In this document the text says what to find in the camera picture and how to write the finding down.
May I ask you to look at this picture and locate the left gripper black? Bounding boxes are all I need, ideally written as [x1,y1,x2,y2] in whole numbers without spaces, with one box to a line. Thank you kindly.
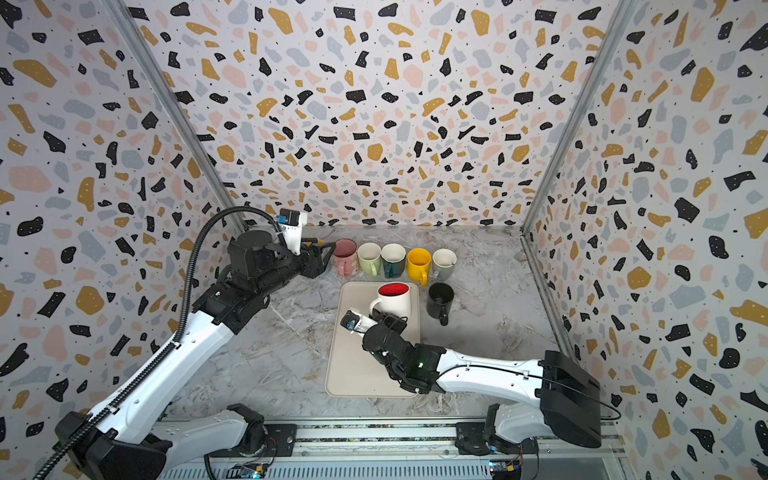
[259,235,336,299]

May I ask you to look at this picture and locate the pink patterned mug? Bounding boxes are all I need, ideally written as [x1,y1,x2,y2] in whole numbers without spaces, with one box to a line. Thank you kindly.
[333,238,358,278]

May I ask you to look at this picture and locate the white mug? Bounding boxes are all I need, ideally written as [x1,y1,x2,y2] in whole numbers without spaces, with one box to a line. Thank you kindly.
[369,282,412,320]

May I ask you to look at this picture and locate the light green mug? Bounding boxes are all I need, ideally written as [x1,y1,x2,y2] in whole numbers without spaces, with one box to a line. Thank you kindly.
[357,242,382,278]

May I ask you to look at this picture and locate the black mug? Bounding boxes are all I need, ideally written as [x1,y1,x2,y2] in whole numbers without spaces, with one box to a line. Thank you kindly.
[426,282,455,326]

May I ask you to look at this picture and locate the dark green mug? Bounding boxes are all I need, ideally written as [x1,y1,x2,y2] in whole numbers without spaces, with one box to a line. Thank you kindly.
[381,243,407,279]

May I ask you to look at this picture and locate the yellow mug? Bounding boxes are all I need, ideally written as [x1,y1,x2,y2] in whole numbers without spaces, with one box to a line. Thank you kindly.
[406,248,432,286]

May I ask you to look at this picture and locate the grey mug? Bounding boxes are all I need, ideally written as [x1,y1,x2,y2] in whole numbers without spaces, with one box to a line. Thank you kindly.
[432,248,458,282]

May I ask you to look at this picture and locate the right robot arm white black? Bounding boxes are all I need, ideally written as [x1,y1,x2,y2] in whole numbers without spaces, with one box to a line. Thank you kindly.
[340,309,602,452]

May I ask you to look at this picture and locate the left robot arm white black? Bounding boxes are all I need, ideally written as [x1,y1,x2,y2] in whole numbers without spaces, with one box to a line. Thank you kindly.
[55,230,336,479]

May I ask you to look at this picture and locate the beige rectangular tray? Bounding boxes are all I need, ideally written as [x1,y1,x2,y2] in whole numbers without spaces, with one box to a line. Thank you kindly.
[325,281,416,398]

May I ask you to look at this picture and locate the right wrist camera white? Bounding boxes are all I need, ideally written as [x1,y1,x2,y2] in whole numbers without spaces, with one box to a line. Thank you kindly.
[339,309,378,336]

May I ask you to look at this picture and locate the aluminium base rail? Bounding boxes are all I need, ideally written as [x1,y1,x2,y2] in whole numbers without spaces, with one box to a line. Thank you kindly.
[161,417,634,479]

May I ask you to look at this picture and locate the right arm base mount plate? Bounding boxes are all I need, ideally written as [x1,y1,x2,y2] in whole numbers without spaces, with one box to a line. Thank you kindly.
[454,421,539,456]

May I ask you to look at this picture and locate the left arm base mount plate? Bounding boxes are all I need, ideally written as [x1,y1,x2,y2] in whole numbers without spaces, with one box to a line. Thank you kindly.
[210,423,298,460]

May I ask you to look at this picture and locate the black corrugated cable conduit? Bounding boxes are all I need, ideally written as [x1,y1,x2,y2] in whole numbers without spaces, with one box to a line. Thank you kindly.
[32,205,286,480]

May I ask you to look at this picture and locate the aluminium corner post right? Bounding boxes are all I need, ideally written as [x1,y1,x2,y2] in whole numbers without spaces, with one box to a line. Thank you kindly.
[519,0,637,235]

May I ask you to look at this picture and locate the aluminium corner post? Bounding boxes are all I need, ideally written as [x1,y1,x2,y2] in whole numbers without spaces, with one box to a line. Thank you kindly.
[519,0,637,235]
[104,1,235,208]

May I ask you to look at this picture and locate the aluminium corner post left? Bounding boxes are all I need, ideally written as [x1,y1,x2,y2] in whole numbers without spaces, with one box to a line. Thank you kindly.
[104,1,235,208]

